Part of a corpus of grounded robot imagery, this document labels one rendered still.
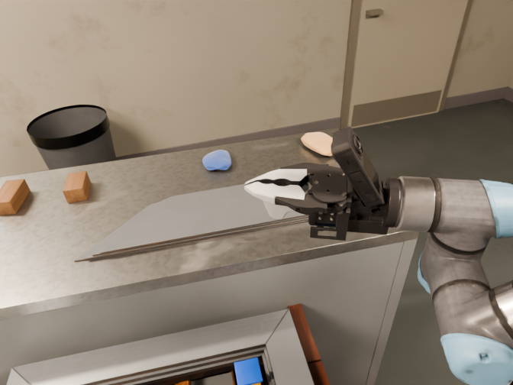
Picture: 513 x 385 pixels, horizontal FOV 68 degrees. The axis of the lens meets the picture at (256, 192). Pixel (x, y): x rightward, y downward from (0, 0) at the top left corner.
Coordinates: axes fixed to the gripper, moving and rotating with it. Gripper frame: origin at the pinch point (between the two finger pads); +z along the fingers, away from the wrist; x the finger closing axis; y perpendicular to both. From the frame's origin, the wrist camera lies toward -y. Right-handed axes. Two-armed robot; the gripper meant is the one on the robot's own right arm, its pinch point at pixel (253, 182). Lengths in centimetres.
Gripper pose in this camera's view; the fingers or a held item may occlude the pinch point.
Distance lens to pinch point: 55.0
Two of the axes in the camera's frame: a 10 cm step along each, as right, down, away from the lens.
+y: 0.7, 7.0, 7.1
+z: -9.8, -0.6, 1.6
